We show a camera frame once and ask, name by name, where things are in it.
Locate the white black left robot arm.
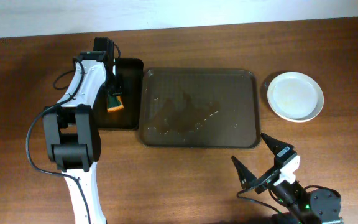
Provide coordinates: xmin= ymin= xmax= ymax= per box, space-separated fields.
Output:
xmin=42 ymin=51 xmax=122 ymax=223

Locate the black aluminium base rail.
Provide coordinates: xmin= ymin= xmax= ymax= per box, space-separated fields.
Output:
xmin=270 ymin=213 xmax=344 ymax=224

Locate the black water tray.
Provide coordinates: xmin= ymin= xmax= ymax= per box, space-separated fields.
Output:
xmin=93 ymin=58 xmax=144 ymax=129

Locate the brown serving tray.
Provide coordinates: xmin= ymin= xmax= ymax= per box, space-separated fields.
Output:
xmin=139 ymin=68 xmax=260 ymax=149

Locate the orange green scrub sponge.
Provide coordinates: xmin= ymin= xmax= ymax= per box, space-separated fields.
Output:
xmin=107 ymin=95 xmax=124 ymax=113

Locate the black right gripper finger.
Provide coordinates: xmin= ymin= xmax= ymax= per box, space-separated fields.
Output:
xmin=261 ymin=133 xmax=294 ymax=157
xmin=231 ymin=156 xmax=257 ymax=190

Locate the white plate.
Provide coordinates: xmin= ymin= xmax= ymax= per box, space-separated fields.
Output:
xmin=267 ymin=72 xmax=324 ymax=123

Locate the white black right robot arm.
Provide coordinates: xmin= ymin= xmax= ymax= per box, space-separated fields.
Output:
xmin=231 ymin=133 xmax=344 ymax=224

